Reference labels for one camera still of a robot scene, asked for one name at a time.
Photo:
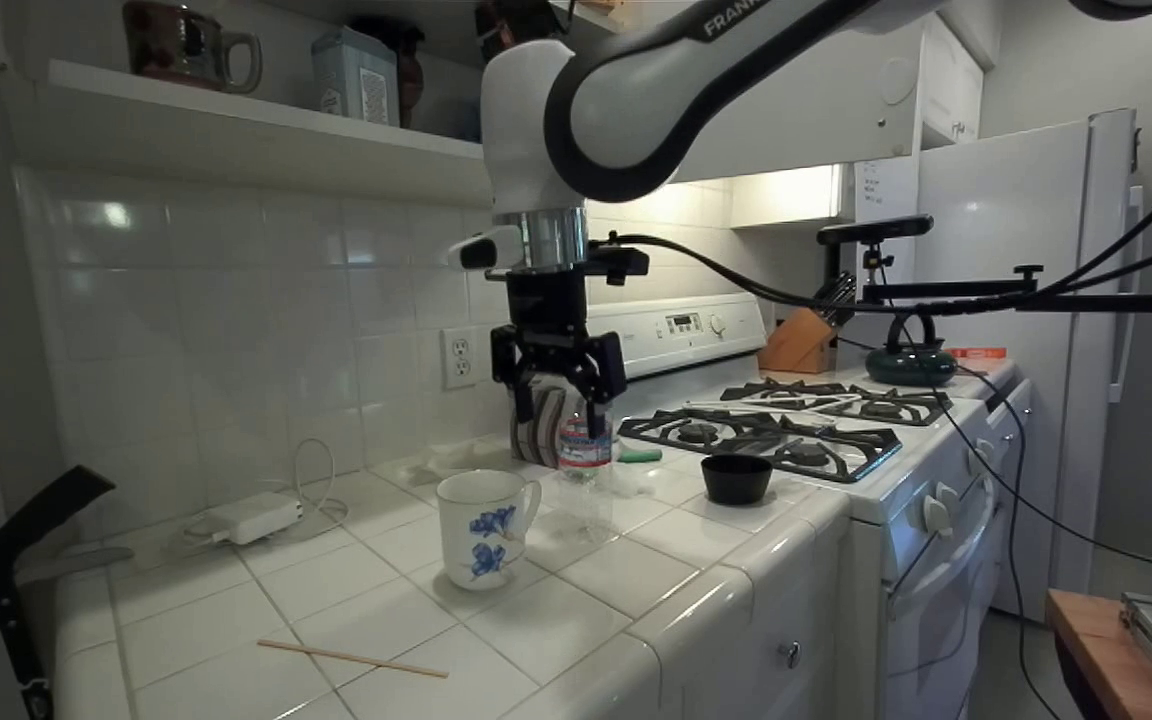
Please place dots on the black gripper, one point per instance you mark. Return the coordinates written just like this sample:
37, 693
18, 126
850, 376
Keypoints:
555, 305

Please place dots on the white mug with blue flowers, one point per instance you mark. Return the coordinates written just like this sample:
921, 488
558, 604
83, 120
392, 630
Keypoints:
479, 534

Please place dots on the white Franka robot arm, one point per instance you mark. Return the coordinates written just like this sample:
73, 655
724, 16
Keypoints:
522, 120

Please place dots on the black measuring cup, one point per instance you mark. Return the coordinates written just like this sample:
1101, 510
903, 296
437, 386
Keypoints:
738, 483

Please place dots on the brown ceramic mug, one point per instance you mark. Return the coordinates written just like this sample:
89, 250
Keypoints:
177, 42

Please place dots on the striped oven mitt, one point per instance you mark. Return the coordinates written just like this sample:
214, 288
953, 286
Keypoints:
551, 422

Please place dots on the white range hood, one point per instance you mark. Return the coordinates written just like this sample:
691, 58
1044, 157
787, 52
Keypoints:
790, 199

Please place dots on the black stove grate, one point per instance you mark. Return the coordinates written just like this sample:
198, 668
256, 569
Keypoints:
842, 401

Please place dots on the dark vase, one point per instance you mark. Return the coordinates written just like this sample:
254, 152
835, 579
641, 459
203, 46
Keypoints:
409, 67

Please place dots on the clear storage jar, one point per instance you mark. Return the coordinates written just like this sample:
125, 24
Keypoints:
351, 80

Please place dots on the white counter cabinet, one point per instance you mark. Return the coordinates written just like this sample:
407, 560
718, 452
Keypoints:
738, 664

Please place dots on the black kettle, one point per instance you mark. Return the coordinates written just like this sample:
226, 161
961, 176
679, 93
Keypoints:
909, 366

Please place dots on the wooden chopstick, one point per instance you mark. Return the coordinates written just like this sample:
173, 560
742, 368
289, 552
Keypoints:
351, 659

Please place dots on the white gas stove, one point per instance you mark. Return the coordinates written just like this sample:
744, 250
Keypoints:
921, 600

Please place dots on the white refrigerator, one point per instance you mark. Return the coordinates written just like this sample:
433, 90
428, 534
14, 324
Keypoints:
1000, 201

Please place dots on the white wall outlet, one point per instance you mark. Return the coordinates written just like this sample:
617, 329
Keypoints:
461, 356

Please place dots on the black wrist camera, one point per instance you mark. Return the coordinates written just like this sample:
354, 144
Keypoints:
617, 261

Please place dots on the white wall shelf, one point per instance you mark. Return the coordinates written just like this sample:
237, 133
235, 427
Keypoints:
270, 141

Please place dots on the white wall cabinet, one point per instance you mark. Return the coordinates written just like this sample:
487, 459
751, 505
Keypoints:
871, 105

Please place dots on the black camera stand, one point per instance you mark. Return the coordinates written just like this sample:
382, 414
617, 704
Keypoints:
0, 547

